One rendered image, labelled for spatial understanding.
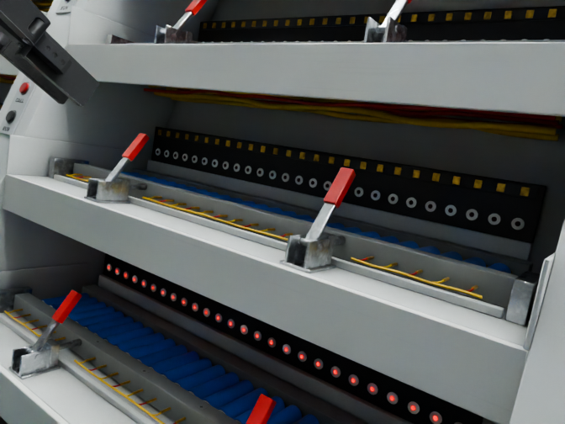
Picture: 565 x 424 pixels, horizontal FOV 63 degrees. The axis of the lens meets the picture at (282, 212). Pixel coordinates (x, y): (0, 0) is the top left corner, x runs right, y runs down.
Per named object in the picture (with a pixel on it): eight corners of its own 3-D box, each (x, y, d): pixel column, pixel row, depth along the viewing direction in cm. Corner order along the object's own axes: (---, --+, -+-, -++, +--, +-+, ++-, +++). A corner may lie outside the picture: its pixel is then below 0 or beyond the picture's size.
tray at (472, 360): (509, 429, 25) (550, 260, 24) (2, 209, 60) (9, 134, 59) (550, 344, 42) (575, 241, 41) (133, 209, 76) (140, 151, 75)
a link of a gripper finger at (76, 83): (37, 27, 41) (42, 27, 40) (96, 83, 46) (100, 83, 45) (17, 52, 40) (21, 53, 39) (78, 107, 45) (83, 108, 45)
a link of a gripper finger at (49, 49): (20, 17, 39) (38, 16, 37) (67, 61, 42) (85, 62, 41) (9, 30, 38) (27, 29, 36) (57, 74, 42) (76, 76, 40)
